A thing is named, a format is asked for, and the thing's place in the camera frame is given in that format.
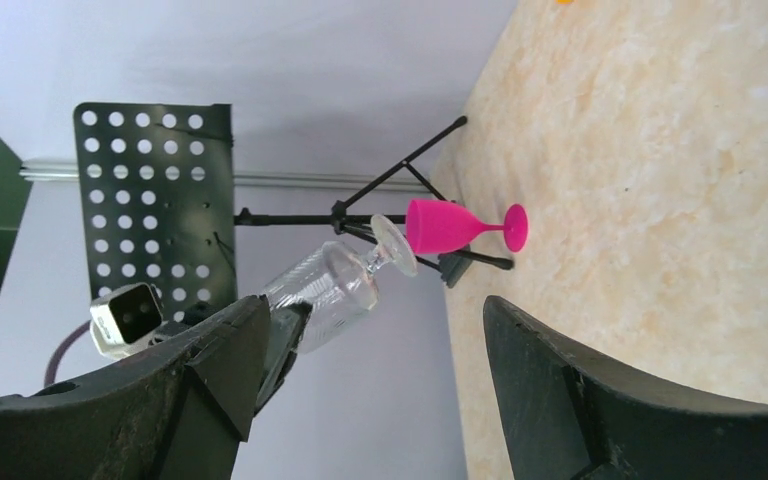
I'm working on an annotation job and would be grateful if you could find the aluminium frame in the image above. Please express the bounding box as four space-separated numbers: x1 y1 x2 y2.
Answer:
18 158 433 195

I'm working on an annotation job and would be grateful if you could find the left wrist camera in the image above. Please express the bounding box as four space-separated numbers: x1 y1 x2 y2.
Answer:
89 282 163 360

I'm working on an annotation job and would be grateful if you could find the black perforated music stand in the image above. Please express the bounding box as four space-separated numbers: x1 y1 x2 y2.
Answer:
72 101 515 319

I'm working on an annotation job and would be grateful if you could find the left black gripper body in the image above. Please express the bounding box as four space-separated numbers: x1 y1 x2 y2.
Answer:
152 301 215 345

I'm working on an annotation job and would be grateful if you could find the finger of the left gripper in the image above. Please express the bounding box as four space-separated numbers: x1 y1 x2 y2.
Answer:
254 301 313 414

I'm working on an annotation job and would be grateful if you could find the clear wine glass front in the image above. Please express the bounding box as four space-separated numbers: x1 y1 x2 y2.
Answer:
263 215 418 354

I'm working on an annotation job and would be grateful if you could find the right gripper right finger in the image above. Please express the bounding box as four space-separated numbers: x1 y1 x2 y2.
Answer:
483 296 768 479

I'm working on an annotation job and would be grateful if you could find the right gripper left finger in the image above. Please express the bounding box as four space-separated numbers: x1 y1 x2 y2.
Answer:
0 296 270 479

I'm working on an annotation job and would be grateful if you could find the pink wine glass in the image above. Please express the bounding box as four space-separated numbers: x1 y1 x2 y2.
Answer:
405 199 529 254

